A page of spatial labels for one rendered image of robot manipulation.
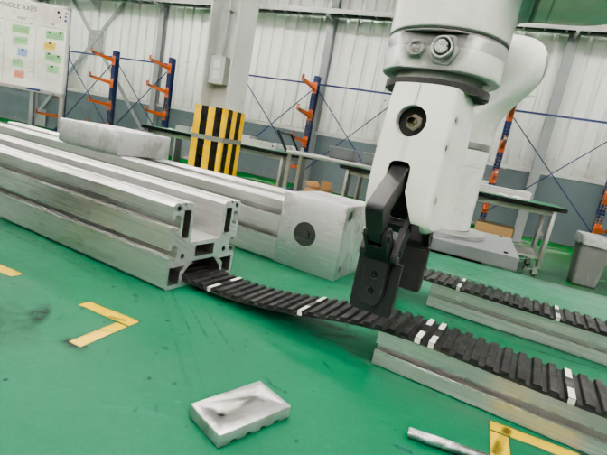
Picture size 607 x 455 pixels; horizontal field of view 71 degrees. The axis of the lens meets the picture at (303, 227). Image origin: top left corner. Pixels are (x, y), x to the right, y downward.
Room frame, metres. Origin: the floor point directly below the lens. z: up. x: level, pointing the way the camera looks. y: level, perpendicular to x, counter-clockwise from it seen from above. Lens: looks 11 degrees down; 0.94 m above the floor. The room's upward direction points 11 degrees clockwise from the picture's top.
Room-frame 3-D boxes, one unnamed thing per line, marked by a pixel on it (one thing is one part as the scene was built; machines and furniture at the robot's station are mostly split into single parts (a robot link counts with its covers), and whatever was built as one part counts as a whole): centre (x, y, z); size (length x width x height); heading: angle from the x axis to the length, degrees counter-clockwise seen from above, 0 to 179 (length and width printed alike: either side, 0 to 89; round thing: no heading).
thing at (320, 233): (0.58, -0.04, 0.83); 0.12 x 0.09 x 0.10; 153
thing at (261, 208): (0.77, 0.36, 0.82); 0.80 x 0.10 x 0.09; 63
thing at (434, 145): (0.33, -0.08, 0.95); 0.10 x 0.07 x 0.11; 153
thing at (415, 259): (0.38, -0.10, 0.86); 0.03 x 0.03 x 0.07; 63
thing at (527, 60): (0.95, -0.34, 1.11); 0.19 x 0.12 x 0.24; 70
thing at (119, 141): (0.77, 0.36, 0.87); 0.16 x 0.11 x 0.07; 63
